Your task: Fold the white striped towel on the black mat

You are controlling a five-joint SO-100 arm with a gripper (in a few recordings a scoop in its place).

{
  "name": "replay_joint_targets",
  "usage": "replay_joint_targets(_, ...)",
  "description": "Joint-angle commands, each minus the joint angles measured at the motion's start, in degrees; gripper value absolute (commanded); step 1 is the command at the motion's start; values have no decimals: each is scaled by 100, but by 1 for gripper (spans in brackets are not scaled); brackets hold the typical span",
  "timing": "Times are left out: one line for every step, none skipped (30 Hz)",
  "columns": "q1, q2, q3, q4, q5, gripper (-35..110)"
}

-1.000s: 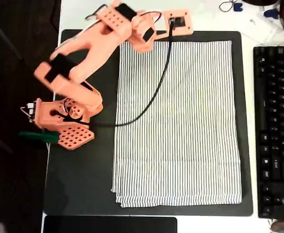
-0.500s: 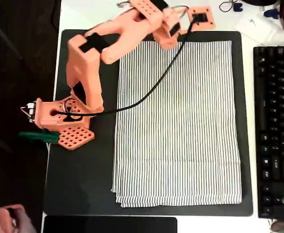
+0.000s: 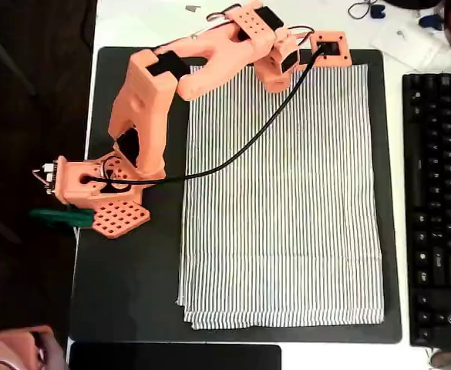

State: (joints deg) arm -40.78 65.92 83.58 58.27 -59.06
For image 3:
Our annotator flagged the striped white cloth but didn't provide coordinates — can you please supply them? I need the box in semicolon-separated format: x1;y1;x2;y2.
176;63;385;331

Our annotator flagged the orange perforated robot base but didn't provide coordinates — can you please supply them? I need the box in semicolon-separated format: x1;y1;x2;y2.
54;150;152;241

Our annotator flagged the clear plastic bag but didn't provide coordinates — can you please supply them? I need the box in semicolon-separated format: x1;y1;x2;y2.
370;23;448;71

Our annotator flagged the black round object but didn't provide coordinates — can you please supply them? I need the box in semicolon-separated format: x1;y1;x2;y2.
384;0;444;10

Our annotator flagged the black mechanical keyboard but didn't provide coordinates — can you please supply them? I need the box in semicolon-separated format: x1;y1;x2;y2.
401;72;451;347

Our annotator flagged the motor controller board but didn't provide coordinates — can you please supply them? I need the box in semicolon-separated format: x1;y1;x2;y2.
32;158;59;196

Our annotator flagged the black desk mat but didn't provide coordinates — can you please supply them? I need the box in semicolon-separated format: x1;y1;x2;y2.
67;46;403;345

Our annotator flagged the green table clamp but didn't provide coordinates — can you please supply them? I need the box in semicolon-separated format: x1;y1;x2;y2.
29;207;96;229

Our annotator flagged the black tablet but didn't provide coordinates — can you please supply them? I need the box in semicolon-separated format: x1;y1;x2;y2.
68;343;283;370

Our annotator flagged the brown rounded object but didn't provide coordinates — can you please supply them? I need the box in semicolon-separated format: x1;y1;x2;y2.
428;348;451;370

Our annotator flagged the person's head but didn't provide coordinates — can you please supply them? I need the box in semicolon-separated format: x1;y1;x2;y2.
0;325;70;370

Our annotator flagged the orange camera mount frame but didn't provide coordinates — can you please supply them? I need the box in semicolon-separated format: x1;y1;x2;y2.
308;29;353;68

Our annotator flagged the black camera cable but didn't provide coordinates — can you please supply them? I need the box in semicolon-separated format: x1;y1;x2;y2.
79;42;328;194

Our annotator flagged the thin grey wire loop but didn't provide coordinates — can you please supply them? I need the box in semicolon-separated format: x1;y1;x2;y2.
348;0;381;21

